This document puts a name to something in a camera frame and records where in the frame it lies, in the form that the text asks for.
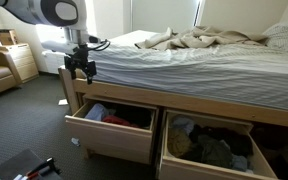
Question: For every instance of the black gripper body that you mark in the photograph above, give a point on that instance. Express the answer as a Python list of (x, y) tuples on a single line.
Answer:
[(79, 61)]

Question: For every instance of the orange red cloth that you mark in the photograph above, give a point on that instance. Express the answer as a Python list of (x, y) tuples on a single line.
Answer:
[(117, 120)]

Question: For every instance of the wooden drawer with dark clothes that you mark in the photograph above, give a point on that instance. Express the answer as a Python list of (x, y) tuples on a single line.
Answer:
[(184, 171)]

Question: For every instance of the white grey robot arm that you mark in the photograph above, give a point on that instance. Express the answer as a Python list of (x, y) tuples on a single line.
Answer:
[(34, 11)]

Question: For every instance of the black cloth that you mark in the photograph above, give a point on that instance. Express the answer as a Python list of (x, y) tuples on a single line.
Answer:
[(135, 115)]

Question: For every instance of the wooden drawer with blue cloth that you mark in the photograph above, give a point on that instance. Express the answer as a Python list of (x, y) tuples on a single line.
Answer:
[(110, 140)]

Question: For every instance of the light blue cloth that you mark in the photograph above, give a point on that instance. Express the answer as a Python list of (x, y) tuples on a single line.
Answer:
[(184, 123)]

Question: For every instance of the mustard brown cloth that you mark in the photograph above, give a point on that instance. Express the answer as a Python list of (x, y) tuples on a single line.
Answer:
[(179, 143)]

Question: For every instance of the dark grey cloth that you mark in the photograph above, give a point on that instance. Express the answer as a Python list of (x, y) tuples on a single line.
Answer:
[(215, 153)]

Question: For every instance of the small pale blue cloth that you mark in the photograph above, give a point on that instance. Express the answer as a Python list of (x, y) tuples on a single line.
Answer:
[(240, 163)]

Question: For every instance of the white radiator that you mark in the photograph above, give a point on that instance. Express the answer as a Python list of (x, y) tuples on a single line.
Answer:
[(54, 63)]

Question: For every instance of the white paper scrap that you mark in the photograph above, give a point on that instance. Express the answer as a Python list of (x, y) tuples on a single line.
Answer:
[(63, 102)]

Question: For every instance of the wooden dresser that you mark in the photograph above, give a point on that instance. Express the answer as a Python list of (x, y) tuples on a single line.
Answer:
[(24, 63)]

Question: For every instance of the small crumpled litter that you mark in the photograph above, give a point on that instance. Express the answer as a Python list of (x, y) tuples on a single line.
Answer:
[(75, 141)]

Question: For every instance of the wooden box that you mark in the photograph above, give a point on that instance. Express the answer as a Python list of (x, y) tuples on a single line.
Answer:
[(4, 37)]

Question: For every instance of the black orange bar clamp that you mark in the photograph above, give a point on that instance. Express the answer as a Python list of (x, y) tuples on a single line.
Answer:
[(40, 168)]

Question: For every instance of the black work table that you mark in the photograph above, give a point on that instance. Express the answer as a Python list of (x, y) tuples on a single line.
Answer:
[(17, 163)]

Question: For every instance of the striped sheet mattress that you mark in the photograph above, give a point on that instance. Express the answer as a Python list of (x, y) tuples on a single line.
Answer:
[(200, 73)]

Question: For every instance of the beige crumpled blanket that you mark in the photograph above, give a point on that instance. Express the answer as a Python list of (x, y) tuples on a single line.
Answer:
[(197, 40)]

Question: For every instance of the black clothes pile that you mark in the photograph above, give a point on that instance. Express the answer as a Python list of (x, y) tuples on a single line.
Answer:
[(237, 143)]

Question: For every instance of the large striped pillow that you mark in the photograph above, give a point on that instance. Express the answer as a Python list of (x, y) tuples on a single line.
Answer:
[(280, 36)]

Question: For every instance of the wooden bed frame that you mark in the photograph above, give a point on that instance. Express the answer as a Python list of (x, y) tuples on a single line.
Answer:
[(184, 100)]

